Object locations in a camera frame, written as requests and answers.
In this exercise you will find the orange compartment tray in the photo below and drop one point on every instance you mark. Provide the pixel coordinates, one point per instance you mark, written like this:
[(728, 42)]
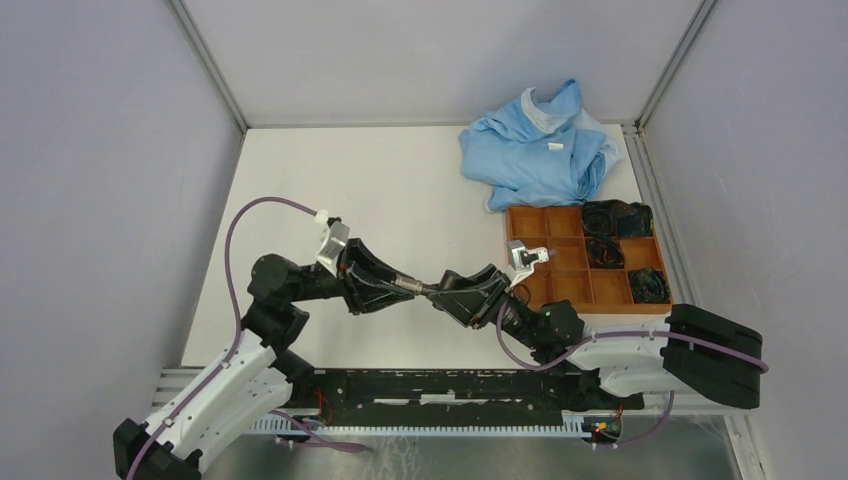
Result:
[(617, 276)]

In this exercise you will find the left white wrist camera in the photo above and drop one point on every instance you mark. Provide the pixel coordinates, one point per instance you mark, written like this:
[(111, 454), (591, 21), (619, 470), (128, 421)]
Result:
[(333, 240)]

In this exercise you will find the small grey faucet fitting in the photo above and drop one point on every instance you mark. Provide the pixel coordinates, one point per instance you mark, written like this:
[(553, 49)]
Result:
[(409, 284)]

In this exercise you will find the dark metal faucet tee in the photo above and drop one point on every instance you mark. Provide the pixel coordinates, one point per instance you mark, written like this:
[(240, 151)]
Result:
[(445, 290)]

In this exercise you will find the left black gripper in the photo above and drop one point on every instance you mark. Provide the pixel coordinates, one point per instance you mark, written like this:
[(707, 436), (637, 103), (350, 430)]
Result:
[(366, 296)]

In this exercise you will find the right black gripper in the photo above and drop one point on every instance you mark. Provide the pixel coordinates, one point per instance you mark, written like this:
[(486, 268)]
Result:
[(476, 309)]

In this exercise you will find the white slotted cable duct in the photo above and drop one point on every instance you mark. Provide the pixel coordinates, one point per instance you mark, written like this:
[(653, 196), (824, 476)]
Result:
[(570, 426)]

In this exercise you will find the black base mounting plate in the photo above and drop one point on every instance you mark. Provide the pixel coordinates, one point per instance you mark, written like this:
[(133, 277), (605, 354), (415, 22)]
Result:
[(450, 398)]

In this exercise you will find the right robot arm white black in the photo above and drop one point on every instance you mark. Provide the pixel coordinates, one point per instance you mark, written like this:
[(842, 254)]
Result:
[(689, 350)]

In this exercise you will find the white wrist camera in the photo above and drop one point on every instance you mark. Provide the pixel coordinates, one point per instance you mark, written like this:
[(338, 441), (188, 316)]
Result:
[(522, 259), (333, 240)]

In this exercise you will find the blue crumpled cloth garment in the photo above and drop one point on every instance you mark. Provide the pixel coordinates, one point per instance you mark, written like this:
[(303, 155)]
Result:
[(539, 153)]

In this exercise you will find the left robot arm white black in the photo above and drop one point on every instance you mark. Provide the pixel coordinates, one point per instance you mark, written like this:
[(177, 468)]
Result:
[(257, 372)]

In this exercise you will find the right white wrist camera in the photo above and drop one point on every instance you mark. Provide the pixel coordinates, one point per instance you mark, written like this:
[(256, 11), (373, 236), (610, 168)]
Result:
[(522, 259)]

